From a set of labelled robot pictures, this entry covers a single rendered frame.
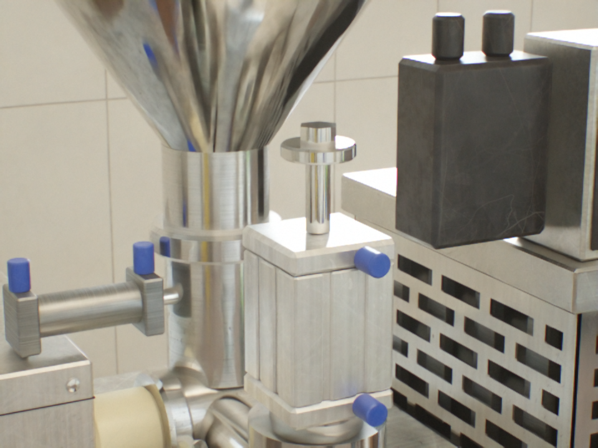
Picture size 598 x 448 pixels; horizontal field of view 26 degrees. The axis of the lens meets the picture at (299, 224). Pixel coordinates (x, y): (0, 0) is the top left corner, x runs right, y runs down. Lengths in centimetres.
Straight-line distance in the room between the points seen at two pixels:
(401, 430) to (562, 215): 20
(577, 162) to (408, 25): 163
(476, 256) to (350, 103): 152
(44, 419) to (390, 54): 173
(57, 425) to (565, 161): 28
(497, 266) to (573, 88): 11
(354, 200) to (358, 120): 142
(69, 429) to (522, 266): 25
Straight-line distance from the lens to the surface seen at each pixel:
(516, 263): 70
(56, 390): 60
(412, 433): 81
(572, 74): 67
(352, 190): 85
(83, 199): 208
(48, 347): 62
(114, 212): 210
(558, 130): 68
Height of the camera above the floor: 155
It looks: 15 degrees down
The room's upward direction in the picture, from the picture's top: straight up
